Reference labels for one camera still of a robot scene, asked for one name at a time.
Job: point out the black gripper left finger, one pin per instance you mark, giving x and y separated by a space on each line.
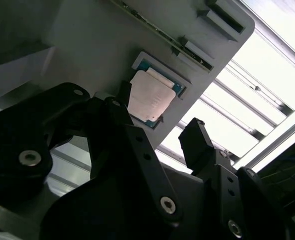
17 140

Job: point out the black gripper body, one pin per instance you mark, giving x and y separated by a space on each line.
100 212

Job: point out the silver CPU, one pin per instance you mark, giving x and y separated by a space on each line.
152 97

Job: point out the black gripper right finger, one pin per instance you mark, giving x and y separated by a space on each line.
222 190

